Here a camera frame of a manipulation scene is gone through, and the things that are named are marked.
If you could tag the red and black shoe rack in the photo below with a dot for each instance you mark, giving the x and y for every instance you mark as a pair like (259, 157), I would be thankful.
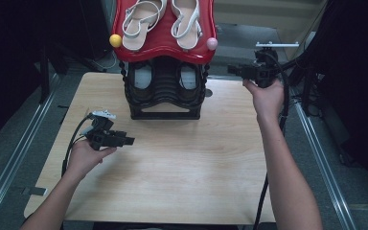
(164, 54)

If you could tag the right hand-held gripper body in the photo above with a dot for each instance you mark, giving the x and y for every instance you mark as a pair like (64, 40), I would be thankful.
(265, 72)

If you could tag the black leather shoe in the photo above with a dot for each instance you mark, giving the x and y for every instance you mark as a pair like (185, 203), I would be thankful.
(188, 80)
(142, 80)

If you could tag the person's left hand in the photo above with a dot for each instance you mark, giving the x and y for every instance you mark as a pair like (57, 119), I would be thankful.
(84, 158)

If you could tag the dark curtain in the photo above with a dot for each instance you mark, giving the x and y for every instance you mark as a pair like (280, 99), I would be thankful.
(357, 80)
(12, 48)

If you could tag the small grey round disc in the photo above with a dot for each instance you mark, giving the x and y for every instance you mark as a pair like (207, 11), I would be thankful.
(208, 93)

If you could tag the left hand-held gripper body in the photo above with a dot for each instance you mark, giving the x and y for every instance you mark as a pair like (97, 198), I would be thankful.
(103, 137)

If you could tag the black metal stand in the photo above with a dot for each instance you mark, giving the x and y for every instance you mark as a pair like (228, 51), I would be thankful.
(305, 80)

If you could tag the person's right hand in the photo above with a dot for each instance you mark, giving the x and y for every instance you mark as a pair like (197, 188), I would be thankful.
(268, 100)

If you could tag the white slingback heel shoe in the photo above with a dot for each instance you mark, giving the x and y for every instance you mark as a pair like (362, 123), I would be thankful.
(137, 35)
(188, 32)

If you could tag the metal floor rail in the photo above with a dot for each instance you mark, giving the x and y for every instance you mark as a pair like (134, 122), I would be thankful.
(19, 150)
(322, 166)

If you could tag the grey tape strip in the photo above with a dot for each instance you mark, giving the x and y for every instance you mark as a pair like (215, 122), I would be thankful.
(35, 191)

